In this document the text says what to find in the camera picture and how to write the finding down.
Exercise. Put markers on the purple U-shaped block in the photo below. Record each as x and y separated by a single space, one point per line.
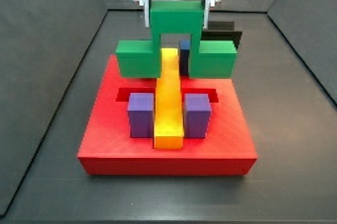
196 114

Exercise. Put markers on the green stepped block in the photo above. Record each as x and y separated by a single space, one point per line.
176 20

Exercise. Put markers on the red base board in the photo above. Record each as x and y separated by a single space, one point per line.
110 152

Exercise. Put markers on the blue U-shaped block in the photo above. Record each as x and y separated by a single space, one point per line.
182 56

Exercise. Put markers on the black angled fixture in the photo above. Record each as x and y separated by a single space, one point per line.
221 30

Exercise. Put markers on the yellow long block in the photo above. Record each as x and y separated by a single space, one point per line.
168 116

